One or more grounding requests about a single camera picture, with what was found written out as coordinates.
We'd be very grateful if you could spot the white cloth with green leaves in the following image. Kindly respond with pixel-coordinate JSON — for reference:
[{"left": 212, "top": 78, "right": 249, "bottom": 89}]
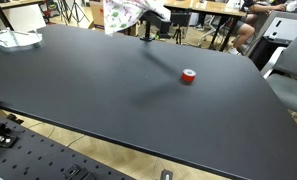
[{"left": 102, "top": 0, "right": 172, "bottom": 36}]

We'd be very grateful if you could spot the red tape roll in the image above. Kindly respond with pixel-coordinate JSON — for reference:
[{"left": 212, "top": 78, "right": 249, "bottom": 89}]
[{"left": 181, "top": 68, "right": 197, "bottom": 85}]

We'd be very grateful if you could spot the small metal table clamp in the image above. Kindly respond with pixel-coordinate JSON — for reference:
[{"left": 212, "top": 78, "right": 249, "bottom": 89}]
[{"left": 159, "top": 169, "right": 174, "bottom": 180}]

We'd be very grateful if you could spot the white chair base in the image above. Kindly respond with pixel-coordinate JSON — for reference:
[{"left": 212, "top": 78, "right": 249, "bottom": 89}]
[{"left": 197, "top": 15, "right": 233, "bottom": 51}]

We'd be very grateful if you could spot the brown cardboard box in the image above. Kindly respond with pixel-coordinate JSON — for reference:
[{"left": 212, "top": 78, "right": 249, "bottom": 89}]
[{"left": 89, "top": 0, "right": 140, "bottom": 37}]

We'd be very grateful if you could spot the wooden desk with black legs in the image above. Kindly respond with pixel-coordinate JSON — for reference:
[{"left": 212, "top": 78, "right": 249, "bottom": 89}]
[{"left": 162, "top": 0, "right": 248, "bottom": 52}]

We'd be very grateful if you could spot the seated person in shorts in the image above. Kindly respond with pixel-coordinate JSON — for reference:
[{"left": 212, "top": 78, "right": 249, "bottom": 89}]
[{"left": 227, "top": 0, "right": 289, "bottom": 56}]

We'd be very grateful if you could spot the black perforated mounting board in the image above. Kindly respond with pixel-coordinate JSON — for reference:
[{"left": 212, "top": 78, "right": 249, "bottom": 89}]
[{"left": 0, "top": 113, "right": 136, "bottom": 180}]

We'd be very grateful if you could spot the small black clamp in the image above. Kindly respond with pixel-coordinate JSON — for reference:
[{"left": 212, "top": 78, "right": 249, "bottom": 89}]
[{"left": 6, "top": 113, "right": 25, "bottom": 125}]

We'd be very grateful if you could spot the white flat panel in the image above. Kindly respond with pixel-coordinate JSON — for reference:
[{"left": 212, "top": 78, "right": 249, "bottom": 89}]
[{"left": 1, "top": 3, "right": 48, "bottom": 33}]

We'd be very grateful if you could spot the grey office chair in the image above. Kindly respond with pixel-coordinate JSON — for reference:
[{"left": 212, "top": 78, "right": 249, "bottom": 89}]
[{"left": 266, "top": 31, "right": 297, "bottom": 118}]

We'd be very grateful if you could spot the grey and white cabinet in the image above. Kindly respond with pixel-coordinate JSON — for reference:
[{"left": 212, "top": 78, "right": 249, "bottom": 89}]
[{"left": 247, "top": 11, "right": 297, "bottom": 72}]

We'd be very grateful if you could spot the wooden table with black leg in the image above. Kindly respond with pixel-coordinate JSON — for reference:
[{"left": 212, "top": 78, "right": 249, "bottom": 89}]
[{"left": 0, "top": 0, "right": 46, "bottom": 31}]

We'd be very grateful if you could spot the white object on desk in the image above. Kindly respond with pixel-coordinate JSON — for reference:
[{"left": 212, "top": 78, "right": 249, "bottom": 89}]
[{"left": 285, "top": 0, "right": 297, "bottom": 13}]

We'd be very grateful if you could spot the black camera stand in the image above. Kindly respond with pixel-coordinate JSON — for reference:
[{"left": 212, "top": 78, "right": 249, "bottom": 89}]
[{"left": 140, "top": 10, "right": 173, "bottom": 43}]

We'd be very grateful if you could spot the small black tripod with camera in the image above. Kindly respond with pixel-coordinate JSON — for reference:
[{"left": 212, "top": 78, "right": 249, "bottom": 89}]
[{"left": 170, "top": 12, "right": 191, "bottom": 45}]

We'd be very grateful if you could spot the black square bracket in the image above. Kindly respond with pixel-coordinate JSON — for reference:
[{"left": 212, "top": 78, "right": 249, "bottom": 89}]
[{"left": 62, "top": 164, "right": 96, "bottom": 180}]

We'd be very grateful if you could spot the black bracket with silver bolts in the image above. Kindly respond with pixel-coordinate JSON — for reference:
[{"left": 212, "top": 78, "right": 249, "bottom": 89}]
[{"left": 0, "top": 121, "right": 20, "bottom": 148}]

